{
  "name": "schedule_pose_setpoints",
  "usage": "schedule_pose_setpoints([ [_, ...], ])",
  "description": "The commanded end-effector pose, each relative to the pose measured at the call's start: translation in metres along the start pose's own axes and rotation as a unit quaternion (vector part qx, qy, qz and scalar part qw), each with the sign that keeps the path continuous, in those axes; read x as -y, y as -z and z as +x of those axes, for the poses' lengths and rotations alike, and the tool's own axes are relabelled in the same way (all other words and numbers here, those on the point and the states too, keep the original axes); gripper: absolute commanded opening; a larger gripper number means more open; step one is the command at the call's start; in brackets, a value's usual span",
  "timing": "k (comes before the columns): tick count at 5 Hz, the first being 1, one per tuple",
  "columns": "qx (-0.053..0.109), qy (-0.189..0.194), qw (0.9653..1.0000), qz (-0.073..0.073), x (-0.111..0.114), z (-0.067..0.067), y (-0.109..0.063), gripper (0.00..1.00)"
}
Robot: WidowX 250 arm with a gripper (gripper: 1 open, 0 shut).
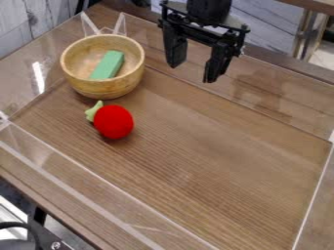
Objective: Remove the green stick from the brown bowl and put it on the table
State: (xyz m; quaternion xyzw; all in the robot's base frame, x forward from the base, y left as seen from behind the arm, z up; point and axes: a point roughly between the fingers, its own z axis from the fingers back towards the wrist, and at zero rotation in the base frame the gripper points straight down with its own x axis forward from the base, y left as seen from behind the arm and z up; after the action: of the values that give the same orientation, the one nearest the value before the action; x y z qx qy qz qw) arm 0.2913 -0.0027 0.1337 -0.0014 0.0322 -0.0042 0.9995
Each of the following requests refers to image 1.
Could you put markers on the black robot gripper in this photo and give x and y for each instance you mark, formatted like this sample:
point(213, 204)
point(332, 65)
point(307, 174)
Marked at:
point(202, 20)

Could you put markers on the green rectangular stick block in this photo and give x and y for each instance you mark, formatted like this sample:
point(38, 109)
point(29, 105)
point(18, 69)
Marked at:
point(109, 66)

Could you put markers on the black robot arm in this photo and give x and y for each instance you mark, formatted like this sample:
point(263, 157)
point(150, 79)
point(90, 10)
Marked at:
point(204, 21)

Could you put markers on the light wooden bowl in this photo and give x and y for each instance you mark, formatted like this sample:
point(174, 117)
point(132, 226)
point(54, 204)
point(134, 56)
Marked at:
point(83, 55)

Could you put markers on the red plush tomato toy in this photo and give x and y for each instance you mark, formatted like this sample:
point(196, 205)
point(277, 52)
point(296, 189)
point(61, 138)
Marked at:
point(112, 120)

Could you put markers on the wooden stool in background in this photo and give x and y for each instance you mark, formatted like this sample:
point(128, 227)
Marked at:
point(307, 40)

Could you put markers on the clear acrylic tray walls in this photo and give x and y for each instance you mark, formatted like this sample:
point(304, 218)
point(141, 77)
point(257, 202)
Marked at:
point(226, 169)

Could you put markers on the black table leg bracket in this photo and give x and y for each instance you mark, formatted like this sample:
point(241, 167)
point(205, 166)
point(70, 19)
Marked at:
point(50, 241)

